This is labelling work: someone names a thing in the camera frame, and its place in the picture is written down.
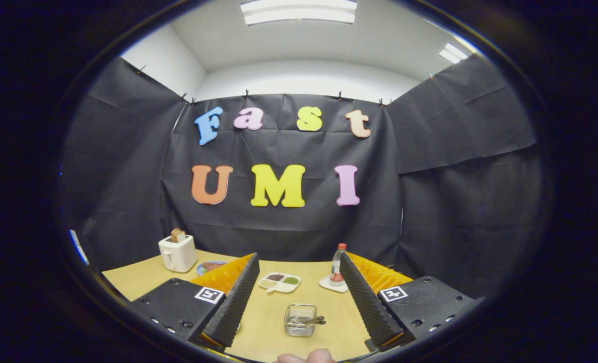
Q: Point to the black backdrop cloth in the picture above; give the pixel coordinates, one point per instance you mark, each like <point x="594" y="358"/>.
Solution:
<point x="288" y="232"/>

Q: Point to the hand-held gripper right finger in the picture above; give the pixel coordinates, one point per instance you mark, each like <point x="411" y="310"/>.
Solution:
<point x="364" y="305"/>

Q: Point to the white toaster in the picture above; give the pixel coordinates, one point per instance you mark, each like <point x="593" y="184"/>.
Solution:
<point x="178" y="257"/>

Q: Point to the brown toast slice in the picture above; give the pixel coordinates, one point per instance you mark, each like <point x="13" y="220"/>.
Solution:
<point x="178" y="235"/>

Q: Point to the long ceiling light panel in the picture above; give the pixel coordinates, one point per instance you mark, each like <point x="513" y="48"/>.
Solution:
<point x="298" y="12"/>

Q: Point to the white divided dish with beans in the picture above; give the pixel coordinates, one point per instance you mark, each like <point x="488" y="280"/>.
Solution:
<point x="278" y="285"/>

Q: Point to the clear bottle with red cap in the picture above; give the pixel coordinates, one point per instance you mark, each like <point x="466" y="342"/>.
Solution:
<point x="336" y="264"/>

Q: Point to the brown meat piece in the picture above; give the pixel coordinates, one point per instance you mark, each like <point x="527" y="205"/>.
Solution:
<point x="212" y="266"/>

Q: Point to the small ceiling light panel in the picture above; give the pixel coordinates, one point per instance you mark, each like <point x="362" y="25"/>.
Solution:
<point x="452" y="53"/>

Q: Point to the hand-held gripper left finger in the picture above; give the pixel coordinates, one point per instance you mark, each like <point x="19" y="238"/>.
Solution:
<point x="236" y="307"/>

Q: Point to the white square coaster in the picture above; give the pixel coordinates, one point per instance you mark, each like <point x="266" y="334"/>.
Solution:
<point x="329" y="286"/>

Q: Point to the blue food plate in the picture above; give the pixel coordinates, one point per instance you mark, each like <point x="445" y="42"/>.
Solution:
<point x="200" y="269"/>

